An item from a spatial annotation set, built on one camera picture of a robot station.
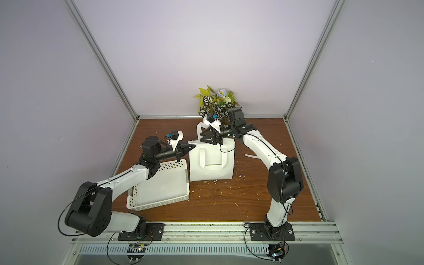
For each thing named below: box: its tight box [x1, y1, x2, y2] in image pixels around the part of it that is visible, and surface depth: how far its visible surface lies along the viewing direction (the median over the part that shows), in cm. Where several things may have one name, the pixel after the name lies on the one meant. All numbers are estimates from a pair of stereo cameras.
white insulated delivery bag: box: [188, 122, 236, 183], surface depth 80 cm
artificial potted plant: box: [194, 85, 240, 125], surface depth 96 cm
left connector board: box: [126, 244, 147, 263], surface depth 72 cm
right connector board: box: [266, 243, 286, 264], surface depth 71 cm
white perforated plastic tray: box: [126, 159, 190, 211], surface depth 85 cm
